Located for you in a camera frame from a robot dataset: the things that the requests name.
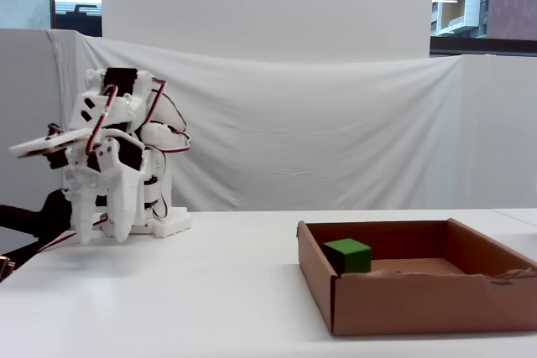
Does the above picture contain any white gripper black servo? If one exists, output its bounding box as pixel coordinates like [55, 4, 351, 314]
[62, 129, 147, 246]

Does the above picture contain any green cube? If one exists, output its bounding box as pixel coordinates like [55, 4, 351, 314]
[322, 238, 373, 275]

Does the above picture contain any brown cardboard box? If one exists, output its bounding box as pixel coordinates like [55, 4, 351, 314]
[296, 218, 537, 337]

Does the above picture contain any black table clamp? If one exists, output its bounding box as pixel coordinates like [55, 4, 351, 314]
[0, 189, 75, 250]

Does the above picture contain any white backdrop cloth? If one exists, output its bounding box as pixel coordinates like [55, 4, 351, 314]
[0, 29, 537, 213]

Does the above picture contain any red cable on table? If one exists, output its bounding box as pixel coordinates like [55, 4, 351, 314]
[35, 227, 83, 257]

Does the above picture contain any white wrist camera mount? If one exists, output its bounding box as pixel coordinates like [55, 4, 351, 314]
[8, 127, 91, 170]

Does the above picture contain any red black wrist cable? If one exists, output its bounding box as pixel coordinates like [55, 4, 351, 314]
[86, 84, 121, 157]

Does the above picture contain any red black arm cable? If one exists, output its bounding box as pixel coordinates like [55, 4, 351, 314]
[144, 79, 192, 156]

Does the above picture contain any dark window rail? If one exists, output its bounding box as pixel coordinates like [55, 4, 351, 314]
[430, 36, 537, 58]

